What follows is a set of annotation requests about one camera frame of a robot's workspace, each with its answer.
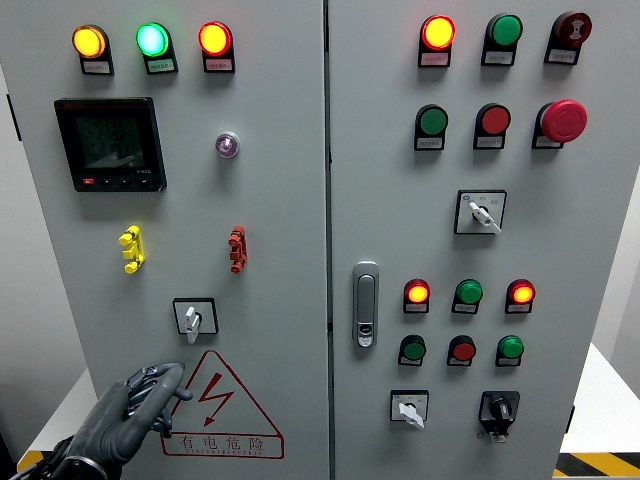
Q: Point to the black yellow striped tape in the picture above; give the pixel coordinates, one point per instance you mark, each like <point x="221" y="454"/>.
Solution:
<point x="600" y="465"/>
<point x="30" y="459"/>

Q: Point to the red warning triangle sticker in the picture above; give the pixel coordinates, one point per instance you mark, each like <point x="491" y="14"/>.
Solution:
<point x="220" y="444"/>

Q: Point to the large yellow indicator lamp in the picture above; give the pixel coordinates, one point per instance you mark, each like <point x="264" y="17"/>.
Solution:
<point x="88" y="41"/>

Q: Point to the small raised green button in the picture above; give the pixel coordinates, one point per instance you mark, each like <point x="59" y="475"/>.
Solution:
<point x="511" y="347"/>

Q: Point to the large dark green indicator lamp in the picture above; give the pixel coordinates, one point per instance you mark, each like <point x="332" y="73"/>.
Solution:
<point x="505" y="30"/>

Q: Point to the large red indicator lamp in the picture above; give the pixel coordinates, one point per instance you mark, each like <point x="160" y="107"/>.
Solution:
<point x="438" y="32"/>
<point x="215" y="38"/>

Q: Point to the silver door lock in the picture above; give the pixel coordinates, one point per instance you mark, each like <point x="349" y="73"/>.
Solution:
<point x="365" y="305"/>

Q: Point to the black door hinge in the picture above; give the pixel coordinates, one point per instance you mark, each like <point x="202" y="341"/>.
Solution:
<point x="13" y="117"/>
<point x="570" y="420"/>

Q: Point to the small red push button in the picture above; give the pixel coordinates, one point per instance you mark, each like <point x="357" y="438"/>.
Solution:
<point x="463" y="350"/>

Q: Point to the small black label plate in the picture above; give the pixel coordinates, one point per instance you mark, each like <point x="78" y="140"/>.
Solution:
<point x="458" y="363"/>
<point x="488" y="142"/>
<point x="507" y="362"/>
<point x="96" y="67"/>
<point x="429" y="143"/>
<point x="516" y="309"/>
<point x="409" y="362"/>
<point x="434" y="59"/>
<point x="545" y="142"/>
<point x="219" y="65"/>
<point x="415" y="308"/>
<point x="561" y="56"/>
<point x="161" y="65"/>
<point x="497" y="57"/>
<point x="463" y="309"/>

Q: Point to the dark red buzzer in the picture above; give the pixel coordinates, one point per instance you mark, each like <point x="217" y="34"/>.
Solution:
<point x="574" y="28"/>

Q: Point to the pale grey door with display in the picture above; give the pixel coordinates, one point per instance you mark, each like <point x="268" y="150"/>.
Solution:
<point x="280" y="225"/>

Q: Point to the small green indicator lamp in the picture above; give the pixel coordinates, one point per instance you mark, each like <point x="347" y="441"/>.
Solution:
<point x="469" y="292"/>

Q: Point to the black display meter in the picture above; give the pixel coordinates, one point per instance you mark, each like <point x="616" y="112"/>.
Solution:
<point x="110" y="145"/>

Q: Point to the small red indicator lamp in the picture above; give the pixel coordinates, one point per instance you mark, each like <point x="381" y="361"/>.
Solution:
<point x="521" y="293"/>
<point x="417" y="292"/>

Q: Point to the pale grey door with lock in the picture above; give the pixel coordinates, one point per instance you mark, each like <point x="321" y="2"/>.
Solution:
<point x="550" y="240"/>

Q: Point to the large green push button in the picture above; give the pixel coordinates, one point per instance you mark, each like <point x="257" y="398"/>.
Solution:
<point x="433" y="120"/>

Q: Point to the large red stop button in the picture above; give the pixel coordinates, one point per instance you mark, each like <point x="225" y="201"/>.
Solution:
<point x="565" y="120"/>

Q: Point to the bright green indicator lamp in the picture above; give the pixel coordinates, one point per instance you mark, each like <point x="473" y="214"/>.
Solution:
<point x="152" y="39"/>

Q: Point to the small white lamp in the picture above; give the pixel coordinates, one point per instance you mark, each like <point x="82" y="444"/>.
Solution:
<point x="227" y="144"/>

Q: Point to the large red push button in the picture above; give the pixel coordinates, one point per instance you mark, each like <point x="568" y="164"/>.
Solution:
<point x="494" y="119"/>

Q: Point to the small green push button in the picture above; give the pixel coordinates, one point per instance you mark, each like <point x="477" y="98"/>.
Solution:
<point x="414" y="349"/>

